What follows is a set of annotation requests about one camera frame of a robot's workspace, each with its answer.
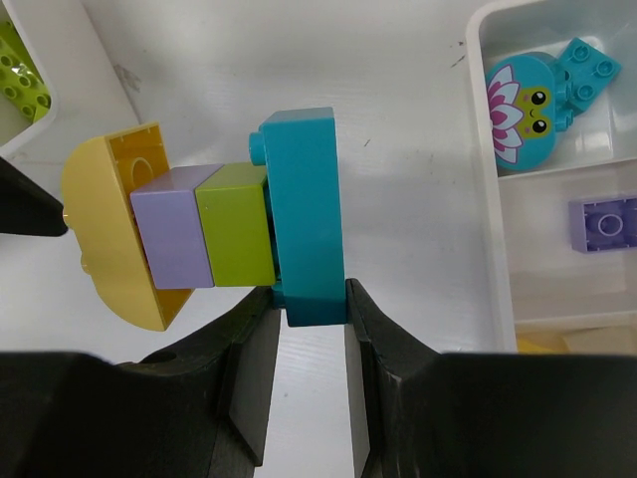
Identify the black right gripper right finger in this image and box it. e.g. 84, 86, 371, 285
344, 279, 636, 477

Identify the teal frog lego brick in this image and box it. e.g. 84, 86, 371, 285
486, 52, 557, 172

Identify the lavender lego brick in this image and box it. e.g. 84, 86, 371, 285
129, 164, 221, 290

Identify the teal long lego brick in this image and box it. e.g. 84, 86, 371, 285
249, 107, 346, 327

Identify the green small lego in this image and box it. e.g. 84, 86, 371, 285
195, 162, 276, 287

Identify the cream curved lego brick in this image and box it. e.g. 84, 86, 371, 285
61, 136, 166, 332

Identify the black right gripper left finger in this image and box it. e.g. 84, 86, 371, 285
1, 287, 281, 477

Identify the white curved lego brick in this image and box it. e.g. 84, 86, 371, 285
563, 327, 636, 356

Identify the purple lego brick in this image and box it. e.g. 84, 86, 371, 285
568, 195, 636, 254

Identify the green square lego brick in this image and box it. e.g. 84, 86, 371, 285
1, 20, 52, 123

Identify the yellow lego brick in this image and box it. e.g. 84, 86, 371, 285
107, 123, 193, 332

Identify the small teal lego brick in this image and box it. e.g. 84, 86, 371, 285
557, 38, 622, 117

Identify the white sorting tray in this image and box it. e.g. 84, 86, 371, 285
466, 1, 636, 351
1, 1, 58, 156

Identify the yellow lego plate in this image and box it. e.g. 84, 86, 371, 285
517, 332, 571, 355

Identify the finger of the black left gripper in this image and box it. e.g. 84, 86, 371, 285
0, 158, 68, 237

